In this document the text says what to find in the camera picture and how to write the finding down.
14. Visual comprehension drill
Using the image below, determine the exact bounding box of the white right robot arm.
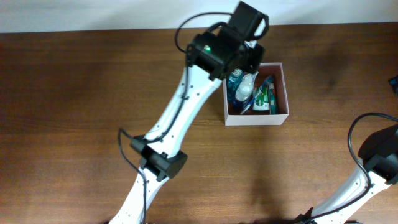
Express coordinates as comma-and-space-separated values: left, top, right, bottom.
292, 112, 397, 224

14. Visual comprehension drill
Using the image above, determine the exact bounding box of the green soap bar packet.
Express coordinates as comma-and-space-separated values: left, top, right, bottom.
252, 86, 269, 111

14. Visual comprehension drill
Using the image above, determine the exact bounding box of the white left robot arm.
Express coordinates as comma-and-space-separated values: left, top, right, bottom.
109, 1, 269, 224

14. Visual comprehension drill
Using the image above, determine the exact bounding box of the white cardboard box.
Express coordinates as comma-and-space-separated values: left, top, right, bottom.
223, 62, 289, 126

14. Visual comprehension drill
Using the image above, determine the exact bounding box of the teal mouthwash bottle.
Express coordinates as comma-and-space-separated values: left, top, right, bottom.
227, 68, 243, 103

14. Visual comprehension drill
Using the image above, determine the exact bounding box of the blue white toothbrush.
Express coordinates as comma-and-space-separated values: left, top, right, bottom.
240, 75, 274, 115

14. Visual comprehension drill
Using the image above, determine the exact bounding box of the clear spray bottle blue liquid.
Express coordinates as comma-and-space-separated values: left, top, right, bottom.
233, 72, 259, 111

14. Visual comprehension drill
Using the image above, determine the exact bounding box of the green white toothpaste tube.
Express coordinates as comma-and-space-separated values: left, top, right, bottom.
269, 83, 277, 115

